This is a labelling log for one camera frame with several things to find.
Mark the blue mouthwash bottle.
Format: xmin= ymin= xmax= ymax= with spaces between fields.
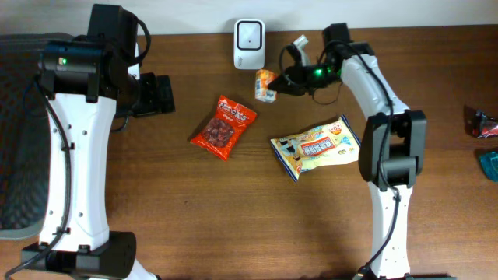
xmin=479 ymin=152 xmax=498 ymax=182

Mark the small orange tissue pack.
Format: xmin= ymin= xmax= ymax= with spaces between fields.
xmin=254 ymin=69 xmax=277 ymax=103

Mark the yellow snack bag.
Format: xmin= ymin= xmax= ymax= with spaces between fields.
xmin=270 ymin=114 xmax=361 ymax=182

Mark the black red snack wrapper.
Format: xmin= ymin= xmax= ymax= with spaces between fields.
xmin=464 ymin=106 xmax=497 ymax=138

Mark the red candy bag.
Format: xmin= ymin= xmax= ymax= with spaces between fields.
xmin=190 ymin=96 xmax=258 ymax=161

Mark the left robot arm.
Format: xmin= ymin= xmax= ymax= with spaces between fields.
xmin=20 ymin=4 xmax=175 ymax=279

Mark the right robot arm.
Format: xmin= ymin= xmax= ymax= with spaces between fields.
xmin=269 ymin=23 xmax=427 ymax=279

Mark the grey plastic basket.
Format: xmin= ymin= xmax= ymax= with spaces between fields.
xmin=1 ymin=33 xmax=72 ymax=240

